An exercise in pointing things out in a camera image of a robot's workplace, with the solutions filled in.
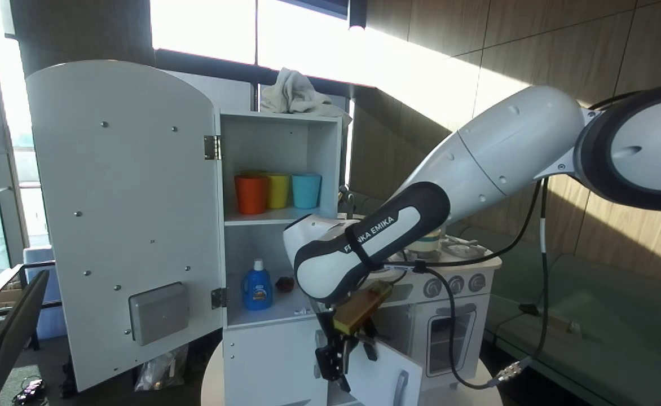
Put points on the blue plastic cup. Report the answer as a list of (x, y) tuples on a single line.
[(308, 191)]

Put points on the white toy kitchen cabinet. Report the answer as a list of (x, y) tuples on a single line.
[(270, 352)]

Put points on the black office chair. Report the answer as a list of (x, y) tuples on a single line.
[(6, 346)]

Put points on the blue detergent bottle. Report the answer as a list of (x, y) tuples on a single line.
[(257, 292)]

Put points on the crumpled clear plastic bag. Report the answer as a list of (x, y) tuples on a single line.
[(161, 372)]

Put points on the crumpled white cloth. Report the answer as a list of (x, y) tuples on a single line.
[(292, 90)]

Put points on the yellow plastic cup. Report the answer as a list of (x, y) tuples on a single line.
[(279, 193)]

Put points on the yellowish wrist camera box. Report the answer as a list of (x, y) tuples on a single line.
[(360, 308)]

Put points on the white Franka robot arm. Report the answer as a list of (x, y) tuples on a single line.
[(494, 149)]

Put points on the grey stove knob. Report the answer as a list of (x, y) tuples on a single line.
[(432, 286), (454, 285), (476, 280)]

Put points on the blue storage bin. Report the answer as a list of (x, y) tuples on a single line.
[(41, 263)]

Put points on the large white cabinet door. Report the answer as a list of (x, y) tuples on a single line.
[(117, 210)]

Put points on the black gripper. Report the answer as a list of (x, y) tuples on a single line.
[(344, 347)]

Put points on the orange plastic cup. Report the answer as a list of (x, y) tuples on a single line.
[(250, 195)]

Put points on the white plastic device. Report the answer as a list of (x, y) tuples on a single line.
[(465, 329)]

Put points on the silver toy pan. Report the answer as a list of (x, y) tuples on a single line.
[(460, 249)]

